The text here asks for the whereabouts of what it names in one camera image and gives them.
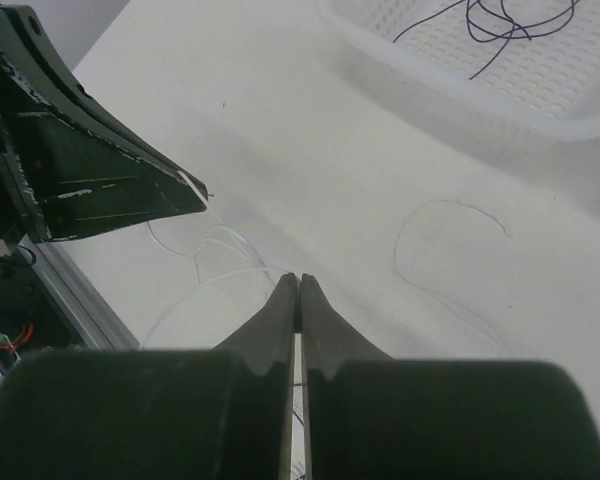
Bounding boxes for left white perforated basket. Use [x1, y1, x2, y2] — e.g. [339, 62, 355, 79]
[317, 1, 600, 142]

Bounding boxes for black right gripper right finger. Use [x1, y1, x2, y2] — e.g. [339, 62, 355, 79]
[299, 275, 600, 479]

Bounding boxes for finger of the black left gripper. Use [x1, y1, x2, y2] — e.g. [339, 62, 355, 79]
[0, 3, 208, 243]

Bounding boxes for white thin wire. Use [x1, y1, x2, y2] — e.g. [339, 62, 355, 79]
[393, 199, 512, 359]
[139, 172, 286, 351]

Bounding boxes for purple thin wire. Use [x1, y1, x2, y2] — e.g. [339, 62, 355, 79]
[393, 0, 581, 81]

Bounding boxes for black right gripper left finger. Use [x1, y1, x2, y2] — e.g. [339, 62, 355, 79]
[0, 274, 298, 479]

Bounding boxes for aluminium table edge rail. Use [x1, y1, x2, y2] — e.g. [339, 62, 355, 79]
[20, 237, 139, 350]

